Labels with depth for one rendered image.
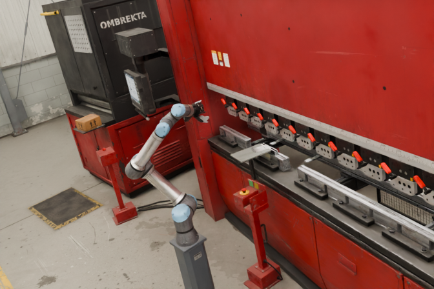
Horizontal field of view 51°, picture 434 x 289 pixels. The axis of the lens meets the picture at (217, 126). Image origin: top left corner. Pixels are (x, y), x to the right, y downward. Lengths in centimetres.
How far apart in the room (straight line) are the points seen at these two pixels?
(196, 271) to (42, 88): 728
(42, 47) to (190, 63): 603
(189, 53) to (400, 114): 225
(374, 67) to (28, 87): 816
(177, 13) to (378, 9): 215
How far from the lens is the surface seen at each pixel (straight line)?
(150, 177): 295
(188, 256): 296
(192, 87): 406
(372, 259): 269
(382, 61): 223
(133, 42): 400
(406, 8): 207
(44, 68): 978
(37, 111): 981
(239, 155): 345
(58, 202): 596
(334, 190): 291
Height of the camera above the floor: 240
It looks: 20 degrees down
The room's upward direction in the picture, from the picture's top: 12 degrees counter-clockwise
